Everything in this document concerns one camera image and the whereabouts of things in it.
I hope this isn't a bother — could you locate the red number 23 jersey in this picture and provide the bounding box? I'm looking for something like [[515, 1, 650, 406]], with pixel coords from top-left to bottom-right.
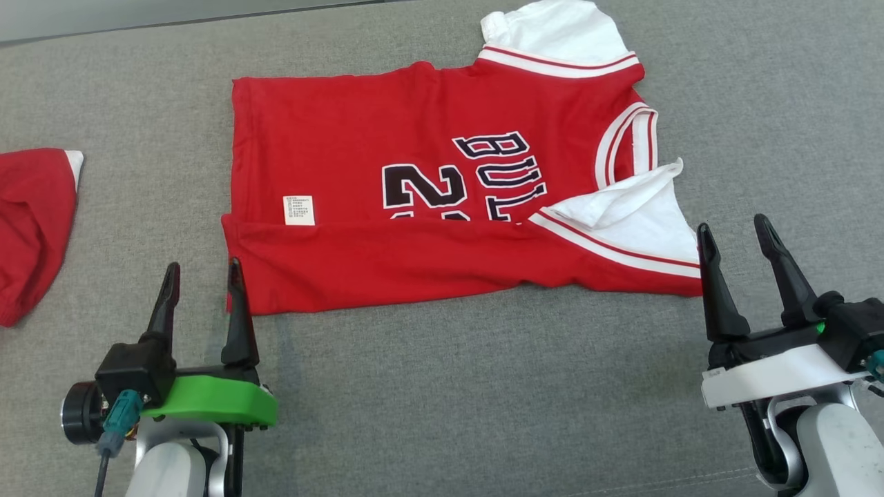
[[221, 0, 704, 317]]

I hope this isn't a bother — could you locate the left cable teal connector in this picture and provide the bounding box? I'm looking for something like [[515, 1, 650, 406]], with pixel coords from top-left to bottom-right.
[[93, 390, 144, 497]]

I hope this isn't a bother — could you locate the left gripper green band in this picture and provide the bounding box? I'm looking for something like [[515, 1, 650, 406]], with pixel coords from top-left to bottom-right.
[[61, 257, 278, 445]]

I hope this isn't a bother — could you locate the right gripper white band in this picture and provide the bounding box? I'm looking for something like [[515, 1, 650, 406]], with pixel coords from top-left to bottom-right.
[[696, 213, 871, 412]]

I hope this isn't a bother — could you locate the red shorts white trim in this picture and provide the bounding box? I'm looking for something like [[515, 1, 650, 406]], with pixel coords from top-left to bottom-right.
[[0, 148, 85, 328]]

